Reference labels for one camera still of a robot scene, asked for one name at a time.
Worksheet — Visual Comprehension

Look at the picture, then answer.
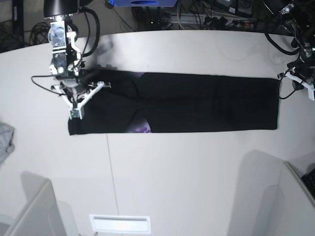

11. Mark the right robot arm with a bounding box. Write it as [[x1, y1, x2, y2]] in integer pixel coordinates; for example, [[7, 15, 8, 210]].
[[43, 0, 100, 101]]

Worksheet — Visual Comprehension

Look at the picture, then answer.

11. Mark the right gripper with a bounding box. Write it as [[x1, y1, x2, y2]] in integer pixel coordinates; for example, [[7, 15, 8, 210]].
[[55, 70, 101, 98]]

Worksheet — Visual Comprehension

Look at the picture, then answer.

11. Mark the black keyboard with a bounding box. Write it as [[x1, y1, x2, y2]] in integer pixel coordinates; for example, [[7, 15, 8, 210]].
[[301, 169, 315, 197]]

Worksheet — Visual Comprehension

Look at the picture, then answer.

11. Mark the coiled black cable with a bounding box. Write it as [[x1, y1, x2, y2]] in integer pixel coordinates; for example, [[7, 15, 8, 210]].
[[29, 22, 60, 45]]

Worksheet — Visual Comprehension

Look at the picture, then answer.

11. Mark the white right partition panel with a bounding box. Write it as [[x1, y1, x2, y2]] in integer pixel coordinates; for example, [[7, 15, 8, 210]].
[[252, 162, 315, 236]]

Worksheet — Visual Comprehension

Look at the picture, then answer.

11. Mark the white power strip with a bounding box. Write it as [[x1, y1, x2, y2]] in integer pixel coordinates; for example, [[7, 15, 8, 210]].
[[166, 13, 256, 28]]

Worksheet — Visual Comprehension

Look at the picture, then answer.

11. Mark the grey cloth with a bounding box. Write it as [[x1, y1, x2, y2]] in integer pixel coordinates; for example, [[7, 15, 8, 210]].
[[0, 122, 15, 163]]

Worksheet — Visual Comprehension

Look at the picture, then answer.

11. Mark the black T-shirt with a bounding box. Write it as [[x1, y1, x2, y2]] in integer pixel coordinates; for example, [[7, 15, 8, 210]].
[[68, 70, 279, 135]]

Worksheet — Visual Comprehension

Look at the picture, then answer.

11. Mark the blue box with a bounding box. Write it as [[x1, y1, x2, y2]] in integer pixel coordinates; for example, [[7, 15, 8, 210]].
[[112, 0, 177, 7]]

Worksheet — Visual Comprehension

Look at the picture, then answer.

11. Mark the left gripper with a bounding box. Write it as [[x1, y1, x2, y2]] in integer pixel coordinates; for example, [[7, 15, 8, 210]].
[[290, 59, 315, 91]]

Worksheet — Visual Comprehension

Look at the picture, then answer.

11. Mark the white left partition panel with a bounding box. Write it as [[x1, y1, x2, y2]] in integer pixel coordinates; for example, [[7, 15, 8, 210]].
[[0, 172, 67, 236]]

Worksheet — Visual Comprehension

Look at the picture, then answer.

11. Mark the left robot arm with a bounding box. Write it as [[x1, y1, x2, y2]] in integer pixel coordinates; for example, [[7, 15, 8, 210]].
[[262, 0, 315, 92]]

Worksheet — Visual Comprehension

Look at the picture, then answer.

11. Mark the white partition panel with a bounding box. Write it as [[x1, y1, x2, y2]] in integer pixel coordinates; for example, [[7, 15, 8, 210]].
[[0, 172, 67, 236], [252, 162, 315, 236]]

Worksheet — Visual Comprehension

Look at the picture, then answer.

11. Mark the white cable slot plate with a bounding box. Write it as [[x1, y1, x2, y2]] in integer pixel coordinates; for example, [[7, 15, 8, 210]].
[[89, 214, 151, 234]]

